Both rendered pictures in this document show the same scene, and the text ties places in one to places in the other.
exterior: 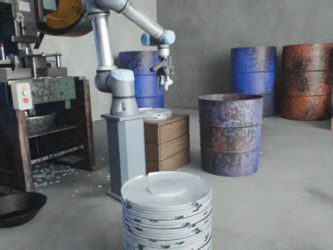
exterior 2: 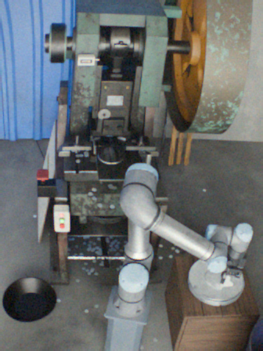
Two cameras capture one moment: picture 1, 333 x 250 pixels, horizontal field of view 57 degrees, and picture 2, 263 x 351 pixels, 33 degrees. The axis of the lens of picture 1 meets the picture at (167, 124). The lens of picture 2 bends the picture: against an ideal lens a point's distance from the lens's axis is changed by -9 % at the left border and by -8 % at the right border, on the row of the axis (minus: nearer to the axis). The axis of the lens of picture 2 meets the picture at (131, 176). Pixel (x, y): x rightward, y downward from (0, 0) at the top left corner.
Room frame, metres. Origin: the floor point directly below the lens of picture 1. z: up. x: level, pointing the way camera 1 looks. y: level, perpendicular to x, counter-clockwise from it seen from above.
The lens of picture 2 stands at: (0.75, -0.61, 2.15)
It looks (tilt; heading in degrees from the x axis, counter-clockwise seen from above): 39 degrees down; 47
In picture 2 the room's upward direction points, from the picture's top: 7 degrees clockwise
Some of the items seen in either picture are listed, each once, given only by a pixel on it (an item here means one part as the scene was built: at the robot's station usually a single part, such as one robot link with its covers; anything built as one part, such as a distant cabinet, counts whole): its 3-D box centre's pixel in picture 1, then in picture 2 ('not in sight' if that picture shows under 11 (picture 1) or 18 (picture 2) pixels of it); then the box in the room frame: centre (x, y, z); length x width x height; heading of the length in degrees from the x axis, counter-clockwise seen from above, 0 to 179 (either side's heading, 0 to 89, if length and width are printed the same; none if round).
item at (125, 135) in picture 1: (126, 155); (125, 328); (1.62, 0.22, 0.23); 0.19 x 0.19 x 0.45; 42
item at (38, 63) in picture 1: (40, 65); (110, 172); (1.89, 0.75, 0.72); 0.25 x 0.14 x 0.14; 58
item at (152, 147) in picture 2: (44, 59); (142, 144); (2.13, 0.81, 0.76); 0.17 x 0.06 x 0.10; 148
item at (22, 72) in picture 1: (23, 72); (107, 157); (1.99, 0.90, 0.68); 0.45 x 0.30 x 0.06; 148
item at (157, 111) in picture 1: (149, 111); (216, 277); (2.10, 0.12, 0.39); 0.29 x 0.29 x 0.01
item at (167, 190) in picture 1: (166, 187); not in sight; (0.94, 0.01, 0.31); 0.29 x 0.29 x 0.01
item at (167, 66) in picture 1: (165, 65); (234, 262); (1.99, 0.00, 0.69); 0.09 x 0.08 x 0.12; 127
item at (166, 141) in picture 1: (151, 141); (207, 302); (2.10, 0.11, 0.18); 0.40 x 0.38 x 0.35; 56
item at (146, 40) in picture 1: (152, 39); (218, 237); (1.91, 0.07, 0.85); 0.11 x 0.11 x 0.08; 42
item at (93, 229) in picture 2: (29, 130); (103, 209); (1.99, 0.91, 0.31); 0.43 x 0.42 x 0.01; 148
